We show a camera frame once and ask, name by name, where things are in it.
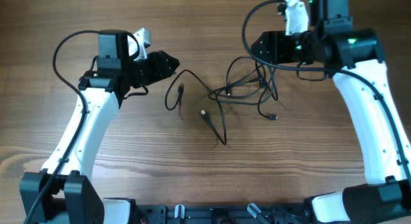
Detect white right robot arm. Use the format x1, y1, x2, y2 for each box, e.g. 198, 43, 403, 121
246, 0, 410, 223

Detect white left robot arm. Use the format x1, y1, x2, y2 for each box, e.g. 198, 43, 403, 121
19, 29, 180, 223

